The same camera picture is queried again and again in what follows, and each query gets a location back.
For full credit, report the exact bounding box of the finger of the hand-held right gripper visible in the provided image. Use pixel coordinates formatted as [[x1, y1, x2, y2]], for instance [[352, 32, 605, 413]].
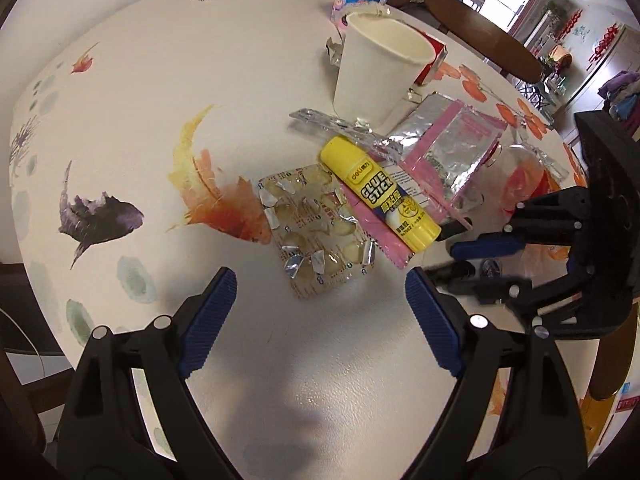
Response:
[[439, 186, 592, 262], [425, 260, 577, 332]]

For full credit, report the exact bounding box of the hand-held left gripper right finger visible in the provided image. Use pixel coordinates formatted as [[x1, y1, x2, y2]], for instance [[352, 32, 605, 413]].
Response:
[[405, 266, 588, 480]]

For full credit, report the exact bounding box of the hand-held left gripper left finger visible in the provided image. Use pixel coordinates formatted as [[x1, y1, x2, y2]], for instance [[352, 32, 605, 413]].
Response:
[[55, 266, 238, 480]]

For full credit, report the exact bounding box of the long pink wrapper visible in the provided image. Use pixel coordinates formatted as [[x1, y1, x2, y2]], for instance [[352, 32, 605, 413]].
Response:
[[340, 170, 417, 272]]

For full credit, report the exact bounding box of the pill blister pack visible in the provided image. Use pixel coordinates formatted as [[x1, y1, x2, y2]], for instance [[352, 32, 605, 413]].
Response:
[[257, 164, 378, 301]]

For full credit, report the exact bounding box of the clear plastic wrapper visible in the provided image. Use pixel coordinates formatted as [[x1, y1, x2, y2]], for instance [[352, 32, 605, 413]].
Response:
[[480, 142, 572, 222]]

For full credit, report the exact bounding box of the silver and pink foil packet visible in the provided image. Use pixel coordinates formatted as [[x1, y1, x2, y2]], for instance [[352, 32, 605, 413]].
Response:
[[385, 91, 471, 161], [400, 105, 507, 223]]

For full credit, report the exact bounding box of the pile of clothes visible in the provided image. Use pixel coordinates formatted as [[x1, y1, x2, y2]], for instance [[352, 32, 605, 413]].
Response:
[[597, 70, 640, 122]]

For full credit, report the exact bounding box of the yellow glue stick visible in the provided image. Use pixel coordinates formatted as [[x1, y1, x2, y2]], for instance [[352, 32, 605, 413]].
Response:
[[319, 135, 442, 252]]

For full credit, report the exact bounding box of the fish print tablecloth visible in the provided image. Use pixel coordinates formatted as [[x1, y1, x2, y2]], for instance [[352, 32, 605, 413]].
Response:
[[9, 0, 601, 480]]

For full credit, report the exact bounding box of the red and white box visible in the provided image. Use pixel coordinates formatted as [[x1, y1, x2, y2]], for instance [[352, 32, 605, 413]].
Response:
[[412, 30, 449, 86]]

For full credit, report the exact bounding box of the white paper cup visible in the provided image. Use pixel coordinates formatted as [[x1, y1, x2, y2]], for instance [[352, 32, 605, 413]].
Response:
[[332, 10, 436, 122]]

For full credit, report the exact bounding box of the silver blister strip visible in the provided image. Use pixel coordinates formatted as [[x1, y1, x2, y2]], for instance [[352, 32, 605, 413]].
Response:
[[289, 107, 401, 162]]

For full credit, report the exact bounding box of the crumpled silver foil scrap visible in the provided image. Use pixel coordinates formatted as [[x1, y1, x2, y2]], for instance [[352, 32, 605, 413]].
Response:
[[325, 37, 347, 67]]

